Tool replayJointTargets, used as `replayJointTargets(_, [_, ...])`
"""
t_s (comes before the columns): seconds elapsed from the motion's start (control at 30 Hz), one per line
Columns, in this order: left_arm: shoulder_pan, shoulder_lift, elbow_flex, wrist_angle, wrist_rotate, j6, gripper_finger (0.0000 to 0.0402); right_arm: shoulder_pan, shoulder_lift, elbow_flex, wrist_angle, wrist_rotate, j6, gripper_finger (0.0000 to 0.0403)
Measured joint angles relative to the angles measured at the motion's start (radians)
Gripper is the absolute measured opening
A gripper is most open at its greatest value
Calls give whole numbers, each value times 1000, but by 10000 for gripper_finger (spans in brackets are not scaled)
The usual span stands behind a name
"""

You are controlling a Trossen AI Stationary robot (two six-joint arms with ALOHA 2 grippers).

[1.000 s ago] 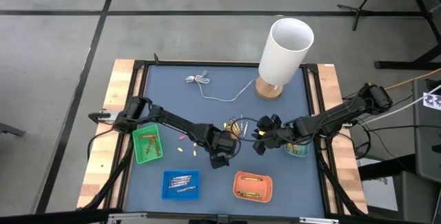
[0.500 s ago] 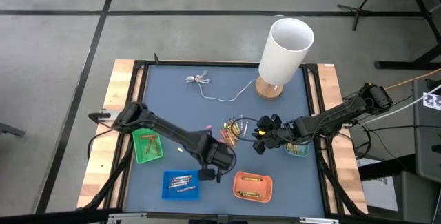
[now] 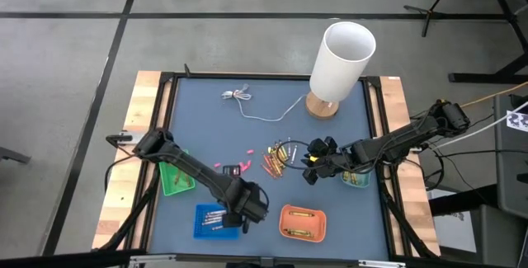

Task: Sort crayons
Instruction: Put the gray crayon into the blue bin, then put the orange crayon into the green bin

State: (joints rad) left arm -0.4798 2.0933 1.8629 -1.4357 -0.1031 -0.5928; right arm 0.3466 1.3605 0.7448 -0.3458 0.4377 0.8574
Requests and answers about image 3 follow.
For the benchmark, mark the black tripod stand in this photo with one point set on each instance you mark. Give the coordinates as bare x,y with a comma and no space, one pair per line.
431,12

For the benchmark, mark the pile of crayons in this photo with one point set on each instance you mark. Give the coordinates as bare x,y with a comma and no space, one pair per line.
270,170

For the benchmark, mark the black-and-white marker tag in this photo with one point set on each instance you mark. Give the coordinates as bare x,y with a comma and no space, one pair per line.
519,120

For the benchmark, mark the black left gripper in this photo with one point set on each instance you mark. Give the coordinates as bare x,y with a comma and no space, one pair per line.
247,202

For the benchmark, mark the black table frame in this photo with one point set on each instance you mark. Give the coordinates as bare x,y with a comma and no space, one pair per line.
268,76

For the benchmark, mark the yellow crayon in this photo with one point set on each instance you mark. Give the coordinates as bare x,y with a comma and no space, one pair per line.
275,157
354,178
346,176
283,151

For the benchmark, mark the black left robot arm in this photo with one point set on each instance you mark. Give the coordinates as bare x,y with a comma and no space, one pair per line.
185,165

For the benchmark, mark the green plastic basket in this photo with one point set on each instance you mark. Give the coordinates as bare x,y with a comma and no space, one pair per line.
169,187

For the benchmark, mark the black floor stand foot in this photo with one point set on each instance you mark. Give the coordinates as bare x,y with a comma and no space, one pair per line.
462,202

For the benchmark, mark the blue-grey table mat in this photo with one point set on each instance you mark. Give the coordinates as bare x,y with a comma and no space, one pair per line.
247,115

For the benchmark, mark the grey cabinet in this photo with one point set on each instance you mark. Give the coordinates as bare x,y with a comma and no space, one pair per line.
511,169

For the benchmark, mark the grey crayon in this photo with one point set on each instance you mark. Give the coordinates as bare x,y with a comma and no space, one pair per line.
293,155
288,147
212,220
216,227
213,216
217,212

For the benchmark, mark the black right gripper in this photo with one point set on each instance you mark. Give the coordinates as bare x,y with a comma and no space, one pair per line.
326,163

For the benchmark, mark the white shade wooden-base lamp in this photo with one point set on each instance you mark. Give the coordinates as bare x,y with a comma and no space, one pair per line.
340,66

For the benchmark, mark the grey box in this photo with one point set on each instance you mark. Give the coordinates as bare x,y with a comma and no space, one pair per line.
495,235

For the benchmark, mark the black stand base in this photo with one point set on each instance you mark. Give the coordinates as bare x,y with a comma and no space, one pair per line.
486,78

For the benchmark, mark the small black antenna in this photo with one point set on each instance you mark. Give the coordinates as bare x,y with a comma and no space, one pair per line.
187,71

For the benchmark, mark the orange plastic basket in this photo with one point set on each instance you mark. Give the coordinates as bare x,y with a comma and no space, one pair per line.
303,223

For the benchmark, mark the blue plastic basket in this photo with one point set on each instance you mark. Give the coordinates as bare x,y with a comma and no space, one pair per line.
202,235

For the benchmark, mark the dark chair foot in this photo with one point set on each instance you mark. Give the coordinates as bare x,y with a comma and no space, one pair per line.
12,154

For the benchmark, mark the red-orange crayon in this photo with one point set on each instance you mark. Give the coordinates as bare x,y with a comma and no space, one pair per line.
267,161
187,179
177,177

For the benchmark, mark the teal plastic basket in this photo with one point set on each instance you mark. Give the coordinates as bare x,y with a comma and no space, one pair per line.
363,180

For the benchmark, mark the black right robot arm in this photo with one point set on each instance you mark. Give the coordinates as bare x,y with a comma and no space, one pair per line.
396,142

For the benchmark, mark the black frame crossbar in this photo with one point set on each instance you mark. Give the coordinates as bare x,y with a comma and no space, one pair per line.
82,257

